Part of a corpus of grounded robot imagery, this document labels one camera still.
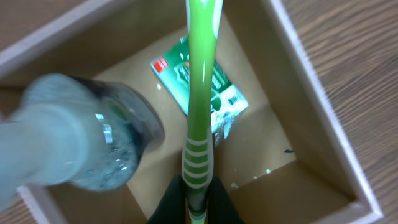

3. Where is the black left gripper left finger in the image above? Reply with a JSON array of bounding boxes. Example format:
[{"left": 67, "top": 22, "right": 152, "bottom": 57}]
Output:
[{"left": 147, "top": 175, "right": 186, "bottom": 224}]

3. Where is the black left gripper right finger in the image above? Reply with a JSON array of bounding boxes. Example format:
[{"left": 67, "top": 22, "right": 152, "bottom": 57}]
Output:
[{"left": 208, "top": 177, "right": 244, "bottom": 224}]

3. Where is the pink cardboard box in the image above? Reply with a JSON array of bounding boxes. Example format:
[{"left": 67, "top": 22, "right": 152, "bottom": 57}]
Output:
[{"left": 1, "top": 0, "right": 383, "bottom": 223}]

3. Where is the clear spray bottle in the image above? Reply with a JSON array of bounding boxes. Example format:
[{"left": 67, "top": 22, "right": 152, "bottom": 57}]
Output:
[{"left": 1, "top": 73, "right": 165, "bottom": 209}]

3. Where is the green soap box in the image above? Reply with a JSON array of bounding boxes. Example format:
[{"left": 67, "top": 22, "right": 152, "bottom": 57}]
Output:
[{"left": 150, "top": 35, "right": 249, "bottom": 146}]

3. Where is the green toothbrush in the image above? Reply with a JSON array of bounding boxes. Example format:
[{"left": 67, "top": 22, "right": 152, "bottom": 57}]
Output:
[{"left": 182, "top": 0, "right": 223, "bottom": 223}]

